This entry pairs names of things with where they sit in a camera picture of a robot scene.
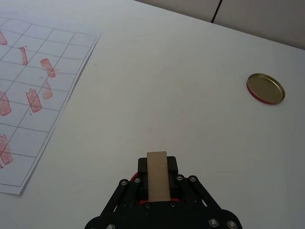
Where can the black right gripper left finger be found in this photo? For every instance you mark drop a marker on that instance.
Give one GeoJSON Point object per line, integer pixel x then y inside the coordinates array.
{"type": "Point", "coordinates": [142, 176]}

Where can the tan wooden stamp block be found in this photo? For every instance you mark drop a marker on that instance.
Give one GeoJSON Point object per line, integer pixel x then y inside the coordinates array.
{"type": "Point", "coordinates": [157, 176]}

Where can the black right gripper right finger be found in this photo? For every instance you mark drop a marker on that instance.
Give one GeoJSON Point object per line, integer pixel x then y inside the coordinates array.
{"type": "Point", "coordinates": [172, 167]}

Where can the gold round lid, red rim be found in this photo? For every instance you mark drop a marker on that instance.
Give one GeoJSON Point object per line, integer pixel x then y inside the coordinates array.
{"type": "Point", "coordinates": [264, 88]}

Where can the white gridded paper, red stamps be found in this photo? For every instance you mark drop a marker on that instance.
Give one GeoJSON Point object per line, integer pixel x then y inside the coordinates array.
{"type": "Point", "coordinates": [35, 95]}

